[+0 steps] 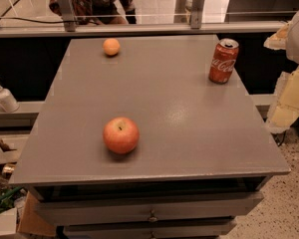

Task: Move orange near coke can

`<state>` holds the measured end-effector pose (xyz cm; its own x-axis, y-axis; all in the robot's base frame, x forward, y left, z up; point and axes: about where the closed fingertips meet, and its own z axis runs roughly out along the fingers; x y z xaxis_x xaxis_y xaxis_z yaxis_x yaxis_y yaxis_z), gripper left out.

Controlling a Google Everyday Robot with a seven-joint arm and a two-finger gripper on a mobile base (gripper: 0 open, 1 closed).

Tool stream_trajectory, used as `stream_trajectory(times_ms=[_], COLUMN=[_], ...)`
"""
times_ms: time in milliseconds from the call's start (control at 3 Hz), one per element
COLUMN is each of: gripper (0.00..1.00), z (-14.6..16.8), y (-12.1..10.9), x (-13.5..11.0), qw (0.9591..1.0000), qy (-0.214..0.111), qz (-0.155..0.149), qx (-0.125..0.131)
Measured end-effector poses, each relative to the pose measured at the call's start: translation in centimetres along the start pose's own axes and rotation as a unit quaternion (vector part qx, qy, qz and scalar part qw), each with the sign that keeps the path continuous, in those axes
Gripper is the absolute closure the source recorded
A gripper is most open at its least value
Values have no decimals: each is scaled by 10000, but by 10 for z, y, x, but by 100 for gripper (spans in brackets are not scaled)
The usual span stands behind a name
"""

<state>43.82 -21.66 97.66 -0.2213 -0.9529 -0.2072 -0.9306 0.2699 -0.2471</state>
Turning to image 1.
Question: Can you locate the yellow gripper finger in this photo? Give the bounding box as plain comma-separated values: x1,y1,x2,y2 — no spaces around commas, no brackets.
264,23,290,50
265,66,299,133

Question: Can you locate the small orange fruit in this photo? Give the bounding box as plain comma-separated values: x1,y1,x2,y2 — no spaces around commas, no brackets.
103,38,121,56

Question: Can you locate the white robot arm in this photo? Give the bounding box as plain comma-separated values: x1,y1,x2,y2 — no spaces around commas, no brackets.
264,11,299,134

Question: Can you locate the red coca-cola can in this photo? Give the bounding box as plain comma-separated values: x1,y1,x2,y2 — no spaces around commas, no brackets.
208,38,239,84

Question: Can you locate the grey drawer cabinet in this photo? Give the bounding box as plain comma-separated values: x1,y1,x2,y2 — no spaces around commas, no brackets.
11,35,289,239

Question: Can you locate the red apple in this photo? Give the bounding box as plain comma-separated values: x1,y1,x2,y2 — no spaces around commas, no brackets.
103,117,140,154

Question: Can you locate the upper drawer knob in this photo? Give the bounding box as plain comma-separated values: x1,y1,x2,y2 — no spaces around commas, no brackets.
148,210,157,223

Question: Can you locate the person in plaid shirt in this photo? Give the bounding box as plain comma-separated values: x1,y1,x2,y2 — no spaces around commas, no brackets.
48,0,147,26

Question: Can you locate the white pump bottle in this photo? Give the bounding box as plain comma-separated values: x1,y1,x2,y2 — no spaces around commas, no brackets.
0,85,19,113

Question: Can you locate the cardboard box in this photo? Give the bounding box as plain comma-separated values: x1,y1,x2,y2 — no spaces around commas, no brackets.
17,192,56,237

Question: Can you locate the metal railing frame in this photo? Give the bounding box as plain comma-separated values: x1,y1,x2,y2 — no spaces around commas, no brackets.
0,0,295,38

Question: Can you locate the black cable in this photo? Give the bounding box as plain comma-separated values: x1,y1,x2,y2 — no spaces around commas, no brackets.
0,15,101,26

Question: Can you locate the green hose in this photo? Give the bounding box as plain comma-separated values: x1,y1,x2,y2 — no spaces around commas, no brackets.
0,186,24,207

